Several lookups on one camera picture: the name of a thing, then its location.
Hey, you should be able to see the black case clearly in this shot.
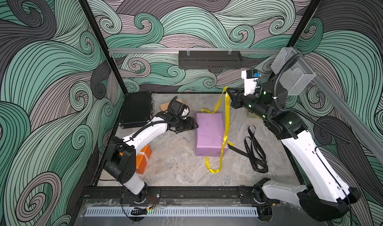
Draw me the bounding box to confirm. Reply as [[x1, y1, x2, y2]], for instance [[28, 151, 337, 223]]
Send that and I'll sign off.
[[119, 92, 153, 128]]

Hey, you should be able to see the black frame post left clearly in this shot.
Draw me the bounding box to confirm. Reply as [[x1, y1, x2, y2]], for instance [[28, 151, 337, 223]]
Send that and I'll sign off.
[[78, 0, 128, 95]]

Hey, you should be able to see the aluminium rail back wall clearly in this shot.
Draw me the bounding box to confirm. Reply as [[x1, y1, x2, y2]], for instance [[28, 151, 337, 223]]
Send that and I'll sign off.
[[108, 47, 281, 55]]

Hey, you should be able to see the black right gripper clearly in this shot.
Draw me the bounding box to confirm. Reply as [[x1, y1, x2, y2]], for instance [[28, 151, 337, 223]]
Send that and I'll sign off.
[[227, 87, 272, 123]]

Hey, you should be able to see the black frame post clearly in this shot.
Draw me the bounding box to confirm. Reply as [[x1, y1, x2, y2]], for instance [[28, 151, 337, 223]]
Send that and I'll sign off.
[[78, 0, 128, 95], [261, 0, 329, 95]]

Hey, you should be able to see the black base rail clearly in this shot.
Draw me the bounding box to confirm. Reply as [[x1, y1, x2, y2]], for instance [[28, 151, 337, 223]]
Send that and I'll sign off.
[[80, 186, 318, 206]]

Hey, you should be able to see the aluminium rail right wall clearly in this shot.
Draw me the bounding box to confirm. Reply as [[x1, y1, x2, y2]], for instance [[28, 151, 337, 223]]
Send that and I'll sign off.
[[288, 52, 383, 160]]

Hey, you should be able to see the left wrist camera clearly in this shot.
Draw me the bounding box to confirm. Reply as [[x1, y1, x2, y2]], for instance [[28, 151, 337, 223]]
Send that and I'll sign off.
[[168, 101, 190, 118]]

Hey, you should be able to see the black frame post right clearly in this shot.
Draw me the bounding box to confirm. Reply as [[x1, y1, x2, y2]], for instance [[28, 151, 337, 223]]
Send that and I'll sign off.
[[261, 0, 329, 95]]

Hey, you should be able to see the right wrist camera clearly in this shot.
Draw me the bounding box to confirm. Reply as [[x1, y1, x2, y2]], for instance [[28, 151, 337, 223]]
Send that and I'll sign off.
[[241, 69, 261, 96]]

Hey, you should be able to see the orange gift box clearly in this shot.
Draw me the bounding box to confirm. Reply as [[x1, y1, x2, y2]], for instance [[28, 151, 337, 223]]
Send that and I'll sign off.
[[118, 145, 152, 175]]

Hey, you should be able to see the aluminium rail wall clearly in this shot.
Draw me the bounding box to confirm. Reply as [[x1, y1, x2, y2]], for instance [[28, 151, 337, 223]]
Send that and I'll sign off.
[[108, 47, 281, 55], [288, 52, 383, 160]]

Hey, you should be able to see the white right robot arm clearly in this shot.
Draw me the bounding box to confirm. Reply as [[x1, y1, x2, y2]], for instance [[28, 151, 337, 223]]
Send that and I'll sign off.
[[225, 88, 361, 222]]

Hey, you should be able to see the white slotted cable duct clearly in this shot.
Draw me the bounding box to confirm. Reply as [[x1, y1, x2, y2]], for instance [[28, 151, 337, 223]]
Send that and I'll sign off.
[[84, 206, 258, 218]]

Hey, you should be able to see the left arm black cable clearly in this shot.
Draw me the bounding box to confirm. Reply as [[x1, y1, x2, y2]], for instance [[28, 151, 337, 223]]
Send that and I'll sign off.
[[92, 95, 188, 182]]

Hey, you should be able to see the purple gift box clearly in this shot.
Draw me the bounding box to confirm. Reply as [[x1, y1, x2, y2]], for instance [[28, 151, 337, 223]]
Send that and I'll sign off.
[[195, 113, 224, 157]]

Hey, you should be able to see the black perforated wall tray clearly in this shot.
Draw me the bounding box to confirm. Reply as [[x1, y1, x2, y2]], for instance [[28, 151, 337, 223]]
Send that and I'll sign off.
[[178, 51, 243, 71]]

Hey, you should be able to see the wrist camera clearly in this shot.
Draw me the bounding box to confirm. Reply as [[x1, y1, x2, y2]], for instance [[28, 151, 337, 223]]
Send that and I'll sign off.
[[241, 69, 261, 96], [168, 101, 190, 118]]

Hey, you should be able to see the clear acrylic wall holder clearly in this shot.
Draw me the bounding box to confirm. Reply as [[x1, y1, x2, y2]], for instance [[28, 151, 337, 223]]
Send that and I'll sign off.
[[271, 47, 316, 96]]

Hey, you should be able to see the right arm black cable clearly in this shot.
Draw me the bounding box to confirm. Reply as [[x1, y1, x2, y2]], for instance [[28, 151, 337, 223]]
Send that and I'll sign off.
[[273, 53, 351, 144]]

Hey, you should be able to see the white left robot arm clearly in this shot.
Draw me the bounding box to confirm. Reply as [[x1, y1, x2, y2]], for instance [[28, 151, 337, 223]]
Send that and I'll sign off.
[[103, 111, 198, 202]]

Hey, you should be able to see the yellow ribbon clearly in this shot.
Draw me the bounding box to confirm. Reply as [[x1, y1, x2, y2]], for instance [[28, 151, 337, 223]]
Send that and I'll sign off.
[[200, 86, 231, 174]]

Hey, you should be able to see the black ribbon gold lettering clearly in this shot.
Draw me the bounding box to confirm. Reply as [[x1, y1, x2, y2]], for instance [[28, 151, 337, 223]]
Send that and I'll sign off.
[[228, 125, 269, 174]]

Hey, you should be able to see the peach gift box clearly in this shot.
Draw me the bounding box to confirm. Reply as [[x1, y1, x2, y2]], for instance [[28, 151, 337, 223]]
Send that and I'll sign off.
[[160, 98, 184, 112]]

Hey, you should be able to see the olive green gift box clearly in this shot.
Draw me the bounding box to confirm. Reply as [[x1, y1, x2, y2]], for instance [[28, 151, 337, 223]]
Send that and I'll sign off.
[[247, 111, 259, 119]]

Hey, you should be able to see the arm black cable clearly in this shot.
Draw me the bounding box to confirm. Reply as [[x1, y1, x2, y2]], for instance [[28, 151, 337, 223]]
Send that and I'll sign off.
[[92, 95, 188, 182], [273, 53, 351, 144]]

